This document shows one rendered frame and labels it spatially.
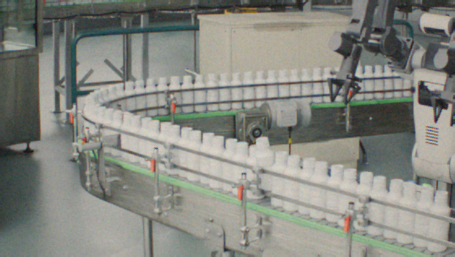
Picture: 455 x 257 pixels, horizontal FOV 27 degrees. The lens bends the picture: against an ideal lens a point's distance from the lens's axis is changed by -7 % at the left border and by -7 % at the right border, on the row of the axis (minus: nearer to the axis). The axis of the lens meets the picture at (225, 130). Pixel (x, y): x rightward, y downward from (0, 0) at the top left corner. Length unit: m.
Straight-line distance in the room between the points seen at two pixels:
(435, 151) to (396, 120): 1.71
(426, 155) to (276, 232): 0.65
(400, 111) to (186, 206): 1.93
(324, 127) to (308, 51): 2.49
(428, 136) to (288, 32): 3.93
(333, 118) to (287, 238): 1.90
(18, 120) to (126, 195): 4.61
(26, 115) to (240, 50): 2.12
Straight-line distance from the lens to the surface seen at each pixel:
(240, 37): 7.01
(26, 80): 8.17
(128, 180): 3.60
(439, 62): 2.92
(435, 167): 3.33
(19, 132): 8.20
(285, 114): 4.50
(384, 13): 3.37
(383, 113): 4.95
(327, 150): 7.45
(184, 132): 3.35
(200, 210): 3.28
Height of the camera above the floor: 1.84
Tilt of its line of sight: 12 degrees down
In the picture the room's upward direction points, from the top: straight up
